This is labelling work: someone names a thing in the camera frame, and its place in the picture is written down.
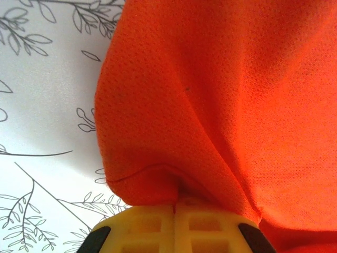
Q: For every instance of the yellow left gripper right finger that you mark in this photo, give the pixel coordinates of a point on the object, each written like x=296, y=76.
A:
x=205, y=232

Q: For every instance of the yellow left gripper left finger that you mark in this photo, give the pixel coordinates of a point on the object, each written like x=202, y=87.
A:
x=142, y=232

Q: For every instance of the orange t-shirt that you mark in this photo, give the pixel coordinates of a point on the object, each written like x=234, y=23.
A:
x=223, y=92

